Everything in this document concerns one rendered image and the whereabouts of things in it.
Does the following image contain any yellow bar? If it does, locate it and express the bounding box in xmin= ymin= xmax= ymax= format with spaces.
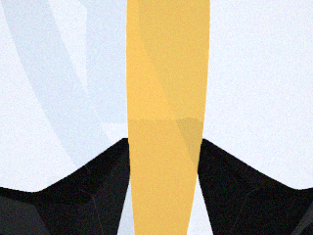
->
xmin=125 ymin=0 xmax=210 ymax=235

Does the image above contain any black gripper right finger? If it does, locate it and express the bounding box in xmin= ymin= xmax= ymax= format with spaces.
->
xmin=197 ymin=138 xmax=313 ymax=235

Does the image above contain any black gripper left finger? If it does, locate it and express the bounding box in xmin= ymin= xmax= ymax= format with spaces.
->
xmin=0 ymin=137 xmax=130 ymax=235

